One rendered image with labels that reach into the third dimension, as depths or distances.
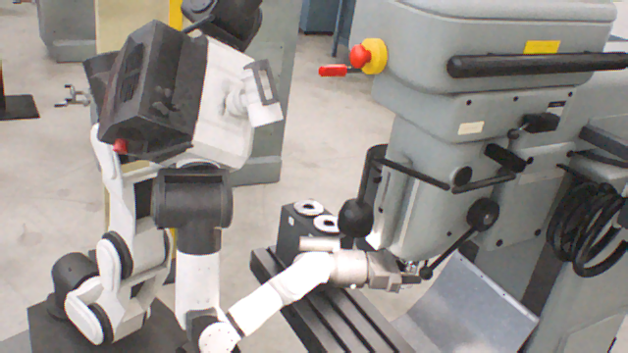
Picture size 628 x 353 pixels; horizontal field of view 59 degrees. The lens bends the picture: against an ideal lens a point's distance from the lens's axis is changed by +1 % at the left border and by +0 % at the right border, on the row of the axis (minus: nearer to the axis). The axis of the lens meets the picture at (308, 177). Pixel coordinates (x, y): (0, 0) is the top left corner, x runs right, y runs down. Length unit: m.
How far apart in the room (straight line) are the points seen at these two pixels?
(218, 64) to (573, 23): 0.68
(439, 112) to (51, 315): 1.57
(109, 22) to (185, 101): 1.51
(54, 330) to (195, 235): 1.07
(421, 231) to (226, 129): 0.45
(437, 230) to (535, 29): 0.42
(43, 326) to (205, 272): 1.07
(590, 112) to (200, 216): 0.84
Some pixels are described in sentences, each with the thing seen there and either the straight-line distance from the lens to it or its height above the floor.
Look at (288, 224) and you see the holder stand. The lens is 1.69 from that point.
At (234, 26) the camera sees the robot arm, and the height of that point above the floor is 1.71.
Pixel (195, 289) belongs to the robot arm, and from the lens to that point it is 1.15.
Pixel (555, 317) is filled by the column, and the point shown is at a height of 1.11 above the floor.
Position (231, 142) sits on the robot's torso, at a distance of 1.15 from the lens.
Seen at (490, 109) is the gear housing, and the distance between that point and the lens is 1.04.
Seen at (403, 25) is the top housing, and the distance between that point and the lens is 0.93.
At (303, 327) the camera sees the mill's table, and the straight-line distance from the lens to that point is 1.62.
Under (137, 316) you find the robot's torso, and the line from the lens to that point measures 1.88.
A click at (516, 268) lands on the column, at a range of 1.61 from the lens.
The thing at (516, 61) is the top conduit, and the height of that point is 1.80.
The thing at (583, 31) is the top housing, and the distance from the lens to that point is 1.14.
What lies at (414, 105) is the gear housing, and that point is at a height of 1.67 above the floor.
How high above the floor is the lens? 2.00
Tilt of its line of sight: 28 degrees down
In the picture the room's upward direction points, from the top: 9 degrees clockwise
